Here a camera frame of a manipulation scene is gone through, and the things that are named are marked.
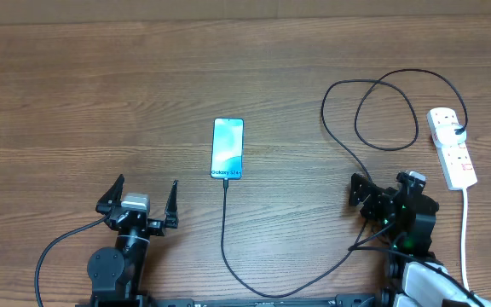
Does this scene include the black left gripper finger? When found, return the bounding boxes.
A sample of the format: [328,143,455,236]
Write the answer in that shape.
[165,180,178,221]
[96,174,124,207]

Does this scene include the blue screen Galaxy smartphone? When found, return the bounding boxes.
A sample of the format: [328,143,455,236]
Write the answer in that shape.
[211,118,244,180]

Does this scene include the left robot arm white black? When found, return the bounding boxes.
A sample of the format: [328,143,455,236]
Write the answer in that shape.
[87,175,179,307]

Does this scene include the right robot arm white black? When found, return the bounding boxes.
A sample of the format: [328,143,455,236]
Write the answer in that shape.
[349,171,491,306]

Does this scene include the white charger plug adapter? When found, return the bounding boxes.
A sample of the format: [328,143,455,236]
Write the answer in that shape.
[432,125,467,148]

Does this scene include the white power strip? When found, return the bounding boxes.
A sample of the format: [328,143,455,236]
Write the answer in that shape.
[426,107,477,190]

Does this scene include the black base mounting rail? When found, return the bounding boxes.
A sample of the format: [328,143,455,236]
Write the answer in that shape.
[77,293,419,307]

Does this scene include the white power strip cord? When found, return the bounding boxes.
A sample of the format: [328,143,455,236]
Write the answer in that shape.
[459,188,473,292]

